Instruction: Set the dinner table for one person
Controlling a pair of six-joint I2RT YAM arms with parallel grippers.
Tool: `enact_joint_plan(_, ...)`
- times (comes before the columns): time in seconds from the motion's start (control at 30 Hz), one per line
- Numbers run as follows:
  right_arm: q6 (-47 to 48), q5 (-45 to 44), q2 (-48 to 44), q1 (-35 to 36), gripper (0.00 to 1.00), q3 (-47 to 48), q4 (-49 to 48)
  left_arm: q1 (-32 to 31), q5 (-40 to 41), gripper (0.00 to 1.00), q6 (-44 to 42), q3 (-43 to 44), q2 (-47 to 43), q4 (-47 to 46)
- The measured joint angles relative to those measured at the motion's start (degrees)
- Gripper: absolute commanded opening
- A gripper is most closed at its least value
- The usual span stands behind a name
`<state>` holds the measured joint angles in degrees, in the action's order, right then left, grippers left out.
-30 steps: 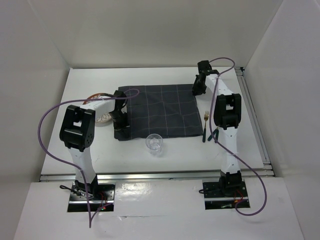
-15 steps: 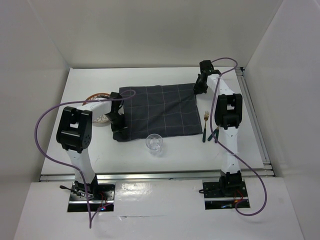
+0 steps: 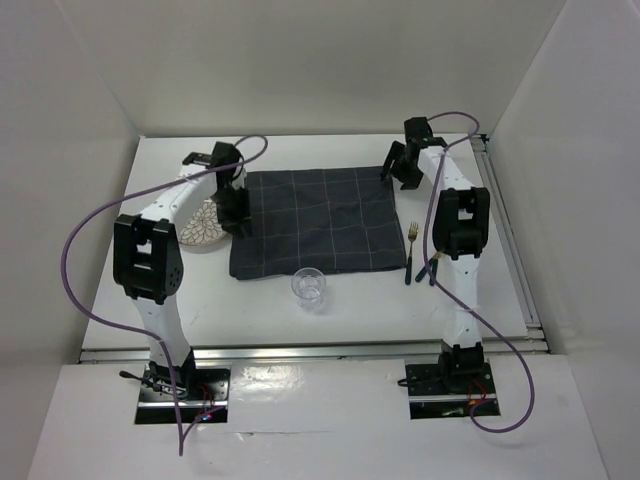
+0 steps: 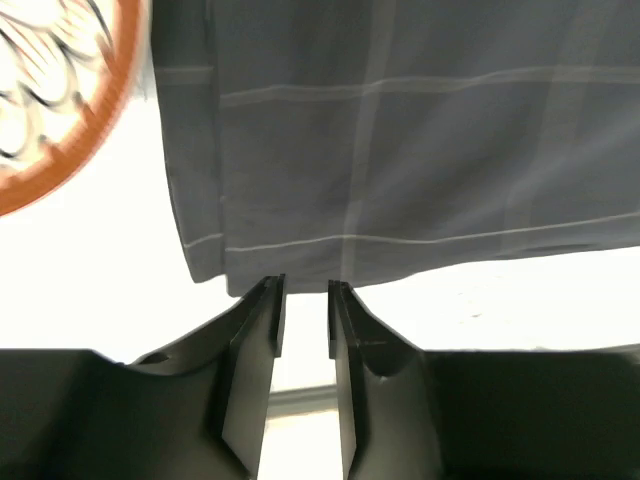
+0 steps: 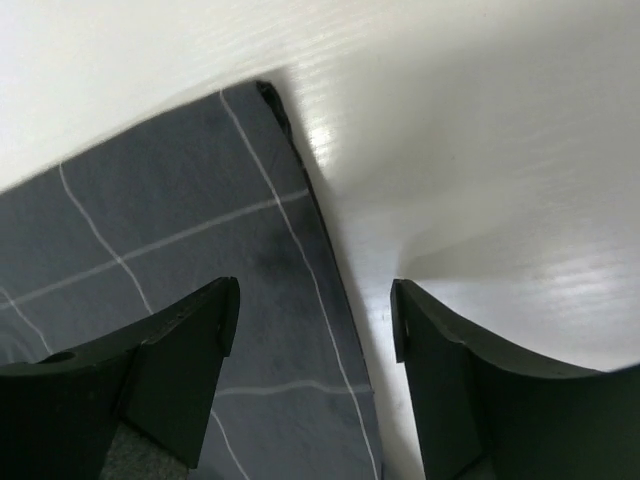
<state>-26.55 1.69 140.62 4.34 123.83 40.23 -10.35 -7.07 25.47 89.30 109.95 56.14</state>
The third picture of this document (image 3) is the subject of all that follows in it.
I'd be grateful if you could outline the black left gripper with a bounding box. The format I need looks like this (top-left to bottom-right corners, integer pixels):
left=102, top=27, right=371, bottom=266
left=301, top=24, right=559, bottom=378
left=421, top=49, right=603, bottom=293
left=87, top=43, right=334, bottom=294
left=210, top=185, right=253, bottom=239

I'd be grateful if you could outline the floral plate orange rim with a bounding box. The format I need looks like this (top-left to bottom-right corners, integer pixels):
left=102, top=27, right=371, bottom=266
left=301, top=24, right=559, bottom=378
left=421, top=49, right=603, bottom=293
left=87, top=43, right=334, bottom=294
left=178, top=199, right=228, bottom=248

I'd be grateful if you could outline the dark checked cloth napkin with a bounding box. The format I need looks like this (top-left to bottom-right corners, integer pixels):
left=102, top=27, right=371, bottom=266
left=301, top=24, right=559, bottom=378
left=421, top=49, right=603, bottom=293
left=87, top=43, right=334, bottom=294
left=229, top=167, right=406, bottom=281

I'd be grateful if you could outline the clear plastic cup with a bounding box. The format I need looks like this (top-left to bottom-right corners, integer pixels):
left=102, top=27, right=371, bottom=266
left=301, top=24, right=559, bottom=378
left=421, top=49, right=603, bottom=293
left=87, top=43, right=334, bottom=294
left=291, top=267, right=327, bottom=314

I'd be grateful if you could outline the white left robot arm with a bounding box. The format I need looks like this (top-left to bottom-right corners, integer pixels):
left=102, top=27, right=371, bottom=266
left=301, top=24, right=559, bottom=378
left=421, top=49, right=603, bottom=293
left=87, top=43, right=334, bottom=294
left=113, top=143, right=252, bottom=399

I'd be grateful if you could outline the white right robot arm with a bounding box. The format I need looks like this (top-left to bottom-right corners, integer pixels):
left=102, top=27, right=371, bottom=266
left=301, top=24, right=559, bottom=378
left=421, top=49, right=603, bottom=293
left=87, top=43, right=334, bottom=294
left=381, top=139, right=491, bottom=394

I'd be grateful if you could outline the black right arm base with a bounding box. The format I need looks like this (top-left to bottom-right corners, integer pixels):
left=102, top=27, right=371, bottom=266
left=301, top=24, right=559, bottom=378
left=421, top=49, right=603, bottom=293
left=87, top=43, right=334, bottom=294
left=397, top=362, right=500, bottom=420

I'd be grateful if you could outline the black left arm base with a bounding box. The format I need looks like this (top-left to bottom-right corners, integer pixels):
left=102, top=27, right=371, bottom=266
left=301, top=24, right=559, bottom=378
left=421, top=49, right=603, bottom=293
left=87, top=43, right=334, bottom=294
left=119, top=367, right=231, bottom=425

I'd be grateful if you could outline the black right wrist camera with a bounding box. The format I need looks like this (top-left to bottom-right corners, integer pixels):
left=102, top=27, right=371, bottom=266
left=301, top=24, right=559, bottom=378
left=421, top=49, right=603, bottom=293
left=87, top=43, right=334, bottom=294
left=404, top=117, right=433, bottom=148

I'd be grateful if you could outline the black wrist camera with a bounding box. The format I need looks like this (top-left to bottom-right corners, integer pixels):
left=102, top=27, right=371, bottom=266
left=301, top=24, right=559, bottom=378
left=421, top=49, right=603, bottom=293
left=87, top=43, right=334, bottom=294
left=210, top=142, right=243, bottom=168
left=404, top=117, right=433, bottom=148

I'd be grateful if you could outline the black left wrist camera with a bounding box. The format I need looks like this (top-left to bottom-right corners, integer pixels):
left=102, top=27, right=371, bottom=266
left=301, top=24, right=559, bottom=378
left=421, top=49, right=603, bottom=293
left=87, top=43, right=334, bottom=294
left=210, top=142, right=243, bottom=168

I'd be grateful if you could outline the gold fork green handle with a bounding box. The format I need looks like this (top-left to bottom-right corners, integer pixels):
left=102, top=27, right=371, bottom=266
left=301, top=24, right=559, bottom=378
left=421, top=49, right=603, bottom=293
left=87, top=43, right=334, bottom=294
left=404, top=221, right=419, bottom=285

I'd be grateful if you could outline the gold knife green handle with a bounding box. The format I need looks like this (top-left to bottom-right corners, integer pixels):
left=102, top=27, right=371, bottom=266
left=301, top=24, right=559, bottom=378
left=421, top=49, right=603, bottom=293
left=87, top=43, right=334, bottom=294
left=414, top=253, right=441, bottom=282

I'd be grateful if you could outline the aluminium front table rail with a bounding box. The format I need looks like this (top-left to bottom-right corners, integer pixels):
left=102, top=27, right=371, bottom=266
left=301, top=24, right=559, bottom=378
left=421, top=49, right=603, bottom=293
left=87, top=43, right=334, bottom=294
left=79, top=330, right=549, bottom=364

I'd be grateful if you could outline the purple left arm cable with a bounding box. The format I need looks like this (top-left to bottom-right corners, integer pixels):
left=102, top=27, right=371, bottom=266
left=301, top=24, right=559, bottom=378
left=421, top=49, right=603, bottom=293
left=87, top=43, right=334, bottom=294
left=60, top=134, right=269, bottom=457

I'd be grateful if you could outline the aluminium right side rail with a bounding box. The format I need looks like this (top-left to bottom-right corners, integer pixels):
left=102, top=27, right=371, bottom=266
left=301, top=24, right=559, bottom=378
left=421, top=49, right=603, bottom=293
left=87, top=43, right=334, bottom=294
left=471, top=134, right=549, bottom=350

